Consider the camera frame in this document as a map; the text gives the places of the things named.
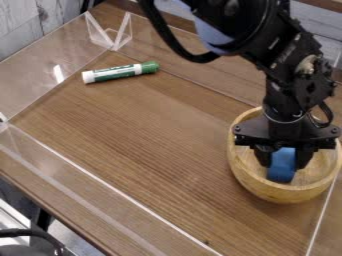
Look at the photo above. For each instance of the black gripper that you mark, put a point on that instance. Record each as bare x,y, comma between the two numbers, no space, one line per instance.
266,136

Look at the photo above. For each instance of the blue rectangular block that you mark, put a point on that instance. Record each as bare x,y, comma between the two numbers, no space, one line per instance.
282,169

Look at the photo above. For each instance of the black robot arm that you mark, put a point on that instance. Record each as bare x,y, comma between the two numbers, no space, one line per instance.
256,30

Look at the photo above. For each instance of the brown wooden bowl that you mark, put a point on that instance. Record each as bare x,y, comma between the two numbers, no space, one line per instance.
308,184

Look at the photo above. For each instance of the green and white marker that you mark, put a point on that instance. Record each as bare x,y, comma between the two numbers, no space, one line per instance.
119,72

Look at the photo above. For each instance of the black table leg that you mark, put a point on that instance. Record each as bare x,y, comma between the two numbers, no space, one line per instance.
44,220

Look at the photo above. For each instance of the clear acrylic tray wall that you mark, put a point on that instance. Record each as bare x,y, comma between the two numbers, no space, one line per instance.
123,157

